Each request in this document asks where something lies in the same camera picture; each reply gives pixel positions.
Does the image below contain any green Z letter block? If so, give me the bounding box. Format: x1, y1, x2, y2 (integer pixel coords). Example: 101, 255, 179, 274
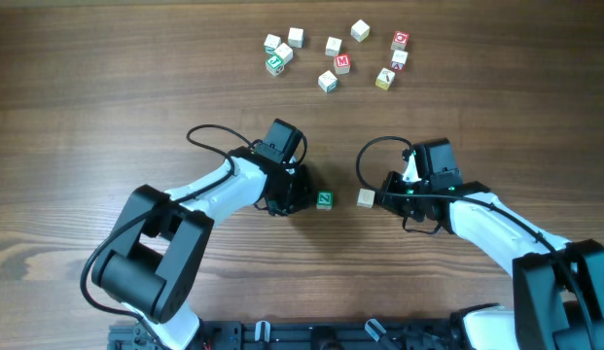
316, 191, 334, 210

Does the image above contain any red U letter block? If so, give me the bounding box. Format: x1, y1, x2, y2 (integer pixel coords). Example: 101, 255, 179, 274
357, 189, 375, 208

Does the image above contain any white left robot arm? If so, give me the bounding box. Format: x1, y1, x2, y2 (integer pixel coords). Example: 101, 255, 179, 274
80, 120, 314, 349

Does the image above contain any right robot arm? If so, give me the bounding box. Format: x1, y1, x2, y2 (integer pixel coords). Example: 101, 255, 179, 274
378, 138, 604, 349

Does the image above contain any white block number nine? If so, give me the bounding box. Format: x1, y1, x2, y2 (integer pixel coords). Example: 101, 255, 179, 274
317, 70, 338, 93

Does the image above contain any green J letter block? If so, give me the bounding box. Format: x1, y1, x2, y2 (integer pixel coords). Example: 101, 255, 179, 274
266, 54, 285, 77

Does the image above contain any yellow K letter block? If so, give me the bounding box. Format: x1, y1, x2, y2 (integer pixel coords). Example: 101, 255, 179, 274
375, 68, 395, 90

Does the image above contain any white yellow-edged block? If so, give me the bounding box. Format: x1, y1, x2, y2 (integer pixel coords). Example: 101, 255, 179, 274
274, 43, 294, 65

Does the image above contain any red M letter block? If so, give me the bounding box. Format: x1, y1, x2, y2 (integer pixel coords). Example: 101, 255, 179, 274
334, 53, 351, 75

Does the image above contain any white block red A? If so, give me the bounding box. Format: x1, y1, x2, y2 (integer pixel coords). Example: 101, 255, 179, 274
390, 50, 409, 71

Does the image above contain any green V letter block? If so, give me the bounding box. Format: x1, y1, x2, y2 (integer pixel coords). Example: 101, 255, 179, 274
264, 34, 282, 54

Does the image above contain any white block red drawing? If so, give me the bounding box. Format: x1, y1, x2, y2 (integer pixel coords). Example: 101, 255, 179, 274
325, 37, 342, 57

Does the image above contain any plain white wooden block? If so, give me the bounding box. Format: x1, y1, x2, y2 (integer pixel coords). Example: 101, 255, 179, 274
288, 27, 304, 48

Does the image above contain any red Q letter block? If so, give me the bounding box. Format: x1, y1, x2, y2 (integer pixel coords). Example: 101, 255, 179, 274
391, 31, 409, 51

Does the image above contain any plain cream wooden block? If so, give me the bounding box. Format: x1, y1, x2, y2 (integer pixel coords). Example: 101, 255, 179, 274
350, 19, 371, 42

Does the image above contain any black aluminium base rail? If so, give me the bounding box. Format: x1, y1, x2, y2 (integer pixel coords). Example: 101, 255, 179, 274
106, 318, 478, 350

